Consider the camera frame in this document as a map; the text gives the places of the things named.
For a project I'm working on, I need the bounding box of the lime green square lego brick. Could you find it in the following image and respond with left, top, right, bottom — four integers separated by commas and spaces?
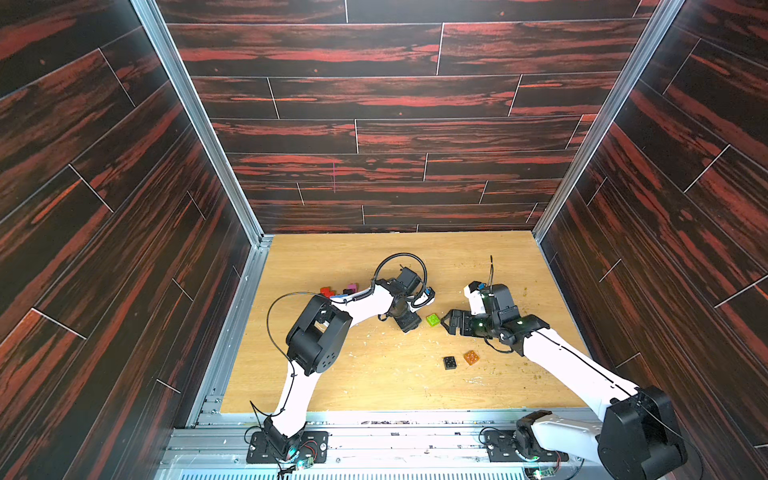
426, 314, 441, 327

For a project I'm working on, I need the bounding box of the small red lego brick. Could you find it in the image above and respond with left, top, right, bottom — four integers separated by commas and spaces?
320, 287, 337, 298

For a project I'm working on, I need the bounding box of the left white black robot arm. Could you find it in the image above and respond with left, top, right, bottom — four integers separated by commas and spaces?
263, 267, 435, 455

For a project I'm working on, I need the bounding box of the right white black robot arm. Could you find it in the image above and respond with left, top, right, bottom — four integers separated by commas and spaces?
440, 281, 688, 479

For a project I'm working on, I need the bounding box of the orange square lego brick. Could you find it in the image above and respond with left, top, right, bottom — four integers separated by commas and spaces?
463, 350, 480, 365

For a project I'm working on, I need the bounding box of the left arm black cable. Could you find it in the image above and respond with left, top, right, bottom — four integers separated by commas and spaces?
251, 252, 430, 433

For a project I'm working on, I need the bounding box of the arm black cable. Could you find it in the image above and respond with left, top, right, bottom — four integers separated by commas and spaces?
251, 252, 430, 433
484, 255, 704, 480

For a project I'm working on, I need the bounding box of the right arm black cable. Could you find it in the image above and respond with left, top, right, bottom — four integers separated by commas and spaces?
484, 255, 704, 480

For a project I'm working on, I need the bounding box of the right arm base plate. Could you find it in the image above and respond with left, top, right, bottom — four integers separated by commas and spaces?
478, 427, 569, 463

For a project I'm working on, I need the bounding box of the aluminium front rail frame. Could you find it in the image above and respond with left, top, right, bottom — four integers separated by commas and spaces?
154, 409, 667, 480

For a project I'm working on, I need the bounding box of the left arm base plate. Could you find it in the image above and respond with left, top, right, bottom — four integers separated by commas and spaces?
246, 430, 329, 469

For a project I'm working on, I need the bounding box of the right aluminium corner post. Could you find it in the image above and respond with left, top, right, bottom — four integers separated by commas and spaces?
533, 0, 685, 244

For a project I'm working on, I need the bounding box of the aluminium corner post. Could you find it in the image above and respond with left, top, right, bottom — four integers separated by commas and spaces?
130, 0, 272, 248
533, 0, 685, 244

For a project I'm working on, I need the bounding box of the left aluminium corner post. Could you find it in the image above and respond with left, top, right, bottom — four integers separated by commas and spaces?
130, 0, 272, 248

